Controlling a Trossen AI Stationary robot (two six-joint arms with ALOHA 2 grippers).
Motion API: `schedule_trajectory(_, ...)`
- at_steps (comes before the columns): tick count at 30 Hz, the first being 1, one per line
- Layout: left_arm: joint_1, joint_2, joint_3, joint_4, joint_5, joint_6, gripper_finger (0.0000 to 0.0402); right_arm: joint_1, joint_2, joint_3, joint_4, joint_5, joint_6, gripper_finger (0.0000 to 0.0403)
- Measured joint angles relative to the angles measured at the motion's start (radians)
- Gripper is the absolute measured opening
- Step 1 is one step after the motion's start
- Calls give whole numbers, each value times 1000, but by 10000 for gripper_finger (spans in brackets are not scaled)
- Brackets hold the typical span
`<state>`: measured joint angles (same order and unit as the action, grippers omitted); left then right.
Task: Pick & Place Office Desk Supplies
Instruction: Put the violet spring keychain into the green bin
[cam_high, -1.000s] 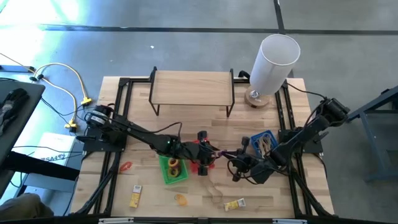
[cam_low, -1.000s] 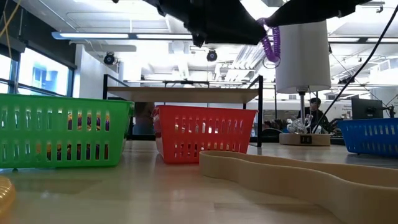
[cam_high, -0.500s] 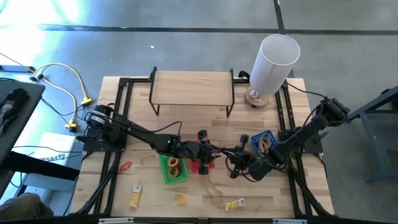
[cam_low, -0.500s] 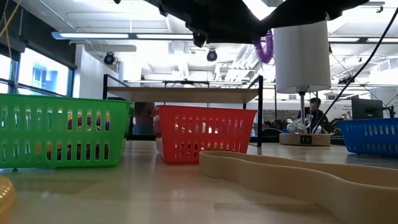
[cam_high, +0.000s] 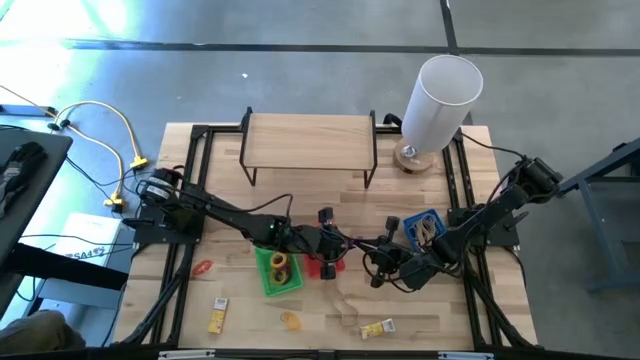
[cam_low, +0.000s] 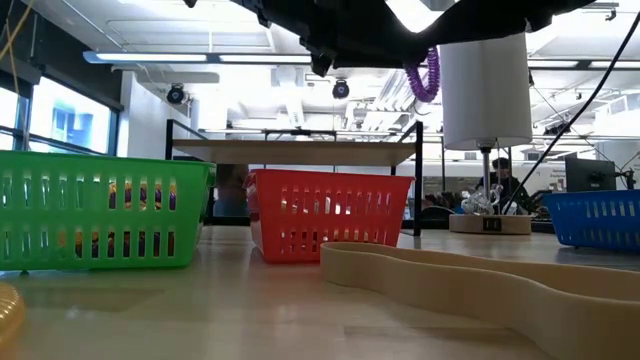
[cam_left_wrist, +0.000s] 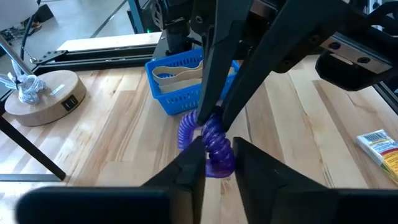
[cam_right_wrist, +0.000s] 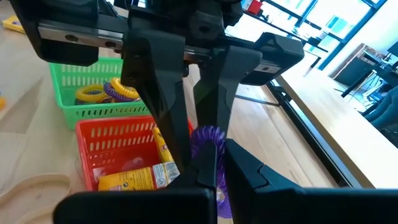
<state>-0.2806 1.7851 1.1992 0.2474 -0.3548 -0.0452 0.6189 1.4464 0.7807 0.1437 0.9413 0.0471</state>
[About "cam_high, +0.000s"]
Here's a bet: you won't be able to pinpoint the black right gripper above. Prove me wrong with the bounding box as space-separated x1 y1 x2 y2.
369 215 441 292

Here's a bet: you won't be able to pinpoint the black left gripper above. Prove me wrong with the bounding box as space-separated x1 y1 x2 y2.
289 206 347 281

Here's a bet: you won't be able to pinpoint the blue plastic basket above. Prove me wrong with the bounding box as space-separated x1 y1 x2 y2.
402 208 448 251

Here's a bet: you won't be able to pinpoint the black side desk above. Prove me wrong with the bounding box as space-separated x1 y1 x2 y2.
0 124 132 331

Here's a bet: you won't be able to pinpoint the red plastic basket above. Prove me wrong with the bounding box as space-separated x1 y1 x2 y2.
302 252 347 280

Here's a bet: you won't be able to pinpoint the green plastic basket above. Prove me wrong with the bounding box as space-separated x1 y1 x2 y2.
253 246 305 298

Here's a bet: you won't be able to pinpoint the yellow crayon box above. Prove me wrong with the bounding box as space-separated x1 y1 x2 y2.
207 297 230 335
359 318 397 341

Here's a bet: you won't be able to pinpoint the wooden shelf riser black legs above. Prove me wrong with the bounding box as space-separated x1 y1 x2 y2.
238 106 379 190

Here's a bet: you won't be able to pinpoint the white shade table lamp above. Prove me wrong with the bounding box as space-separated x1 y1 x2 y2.
392 53 485 175

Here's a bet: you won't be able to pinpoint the blue-grey metal cart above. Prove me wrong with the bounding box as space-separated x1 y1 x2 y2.
551 135 640 294

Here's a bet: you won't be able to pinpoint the white cardboard box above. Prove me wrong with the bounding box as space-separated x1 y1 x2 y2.
48 212 125 269

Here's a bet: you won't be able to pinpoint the person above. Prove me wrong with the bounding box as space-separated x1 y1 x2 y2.
0 309 86 351

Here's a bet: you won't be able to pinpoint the black glove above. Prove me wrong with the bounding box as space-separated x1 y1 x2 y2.
0 141 49 219

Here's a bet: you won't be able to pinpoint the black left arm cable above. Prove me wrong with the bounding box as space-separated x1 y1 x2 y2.
174 187 296 226

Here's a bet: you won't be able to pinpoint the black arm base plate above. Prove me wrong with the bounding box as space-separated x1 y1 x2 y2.
447 207 521 247
133 218 204 246

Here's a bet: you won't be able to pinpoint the white bracket strip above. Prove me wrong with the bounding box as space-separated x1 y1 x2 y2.
438 351 495 360
158 349 216 360

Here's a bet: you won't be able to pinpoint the thin black cable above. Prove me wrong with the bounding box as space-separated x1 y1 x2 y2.
460 132 526 161

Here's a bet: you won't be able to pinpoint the yellow power cable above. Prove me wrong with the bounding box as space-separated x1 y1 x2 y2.
0 83 126 209
51 100 149 169

